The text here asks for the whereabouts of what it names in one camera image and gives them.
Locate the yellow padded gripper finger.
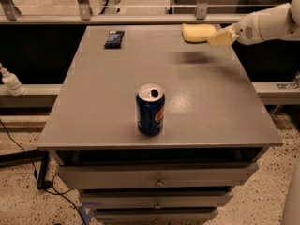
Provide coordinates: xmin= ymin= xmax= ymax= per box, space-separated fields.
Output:
xmin=207 ymin=29 xmax=239 ymax=46

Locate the yellow sponge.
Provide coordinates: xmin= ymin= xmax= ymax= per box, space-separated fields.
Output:
xmin=182 ymin=23 xmax=217 ymax=43

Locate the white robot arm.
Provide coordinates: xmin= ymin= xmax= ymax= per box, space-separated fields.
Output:
xmin=207 ymin=0 xmax=300 ymax=46

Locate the blue Pepsi can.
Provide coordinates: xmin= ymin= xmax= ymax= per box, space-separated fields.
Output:
xmin=136 ymin=83 xmax=165 ymax=136

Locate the dark blue snack bar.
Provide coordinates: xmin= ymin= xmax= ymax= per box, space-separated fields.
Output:
xmin=104 ymin=31 xmax=125 ymax=49

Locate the grey drawer cabinet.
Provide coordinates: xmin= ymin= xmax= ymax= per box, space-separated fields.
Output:
xmin=38 ymin=25 xmax=281 ymax=223

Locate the middle grey drawer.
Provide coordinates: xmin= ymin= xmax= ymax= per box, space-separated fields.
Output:
xmin=81 ymin=191 xmax=233 ymax=209

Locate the grey drawer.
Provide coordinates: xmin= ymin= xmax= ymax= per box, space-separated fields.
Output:
xmin=81 ymin=191 xmax=233 ymax=209
xmin=57 ymin=162 xmax=258 ymax=189
xmin=94 ymin=209 xmax=218 ymax=223

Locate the top grey drawer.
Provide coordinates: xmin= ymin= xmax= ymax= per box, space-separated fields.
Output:
xmin=57 ymin=162 xmax=258 ymax=189

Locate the bottom grey drawer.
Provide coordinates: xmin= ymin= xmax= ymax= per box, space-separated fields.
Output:
xmin=94 ymin=209 xmax=218 ymax=223

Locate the metal railing with glass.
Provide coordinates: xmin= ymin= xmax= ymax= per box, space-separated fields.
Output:
xmin=0 ymin=0 xmax=291 ymax=24

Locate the white plastic bottle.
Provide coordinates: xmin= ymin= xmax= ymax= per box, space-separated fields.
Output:
xmin=0 ymin=64 xmax=25 ymax=96

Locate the black metal stand leg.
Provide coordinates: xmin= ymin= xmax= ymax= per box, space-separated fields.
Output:
xmin=0 ymin=149 xmax=53 ymax=190

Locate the black floor cable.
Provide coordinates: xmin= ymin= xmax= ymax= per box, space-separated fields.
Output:
xmin=0 ymin=119 xmax=90 ymax=225

